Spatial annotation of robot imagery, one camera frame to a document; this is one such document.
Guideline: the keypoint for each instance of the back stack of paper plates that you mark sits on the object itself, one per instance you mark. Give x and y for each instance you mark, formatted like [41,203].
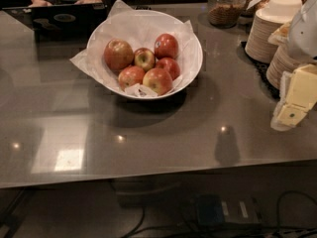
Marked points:
[258,47]

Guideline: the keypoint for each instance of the small yellow-red apple centre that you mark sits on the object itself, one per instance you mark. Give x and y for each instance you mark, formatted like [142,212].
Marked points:
[144,58]

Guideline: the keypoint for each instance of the red apple middle right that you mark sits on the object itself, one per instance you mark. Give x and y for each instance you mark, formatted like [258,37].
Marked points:
[170,65]

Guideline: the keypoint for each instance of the white paper bowl on stack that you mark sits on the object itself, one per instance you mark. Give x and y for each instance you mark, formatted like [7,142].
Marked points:
[279,11]

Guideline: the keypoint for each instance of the red apple front left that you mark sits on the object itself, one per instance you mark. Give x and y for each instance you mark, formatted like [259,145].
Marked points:
[130,76]

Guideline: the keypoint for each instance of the white paper liner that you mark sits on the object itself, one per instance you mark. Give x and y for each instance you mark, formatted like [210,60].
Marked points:
[138,25]

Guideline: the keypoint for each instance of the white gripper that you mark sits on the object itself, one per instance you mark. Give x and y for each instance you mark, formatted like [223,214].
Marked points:
[304,37]

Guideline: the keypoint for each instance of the red apple back right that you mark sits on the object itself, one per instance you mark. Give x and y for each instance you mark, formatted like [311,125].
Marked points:
[166,46]

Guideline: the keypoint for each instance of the black laptop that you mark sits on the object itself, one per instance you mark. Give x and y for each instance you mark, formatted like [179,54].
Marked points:
[61,21]

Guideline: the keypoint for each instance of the dark box under table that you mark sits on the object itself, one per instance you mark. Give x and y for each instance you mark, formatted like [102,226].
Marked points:
[213,210]

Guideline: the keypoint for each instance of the person's right hand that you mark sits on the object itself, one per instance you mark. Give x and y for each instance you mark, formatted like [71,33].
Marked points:
[40,3]

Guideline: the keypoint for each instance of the black mat under plates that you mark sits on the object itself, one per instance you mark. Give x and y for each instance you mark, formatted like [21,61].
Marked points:
[261,69]

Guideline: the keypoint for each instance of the red apple front right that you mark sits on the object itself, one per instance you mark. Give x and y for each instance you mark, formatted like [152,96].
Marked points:
[158,80]

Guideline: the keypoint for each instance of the glass jar with cereal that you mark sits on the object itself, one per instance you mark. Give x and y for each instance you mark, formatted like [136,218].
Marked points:
[224,13]

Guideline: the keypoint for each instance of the large red apple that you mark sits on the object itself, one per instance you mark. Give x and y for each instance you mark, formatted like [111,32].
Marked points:
[118,54]

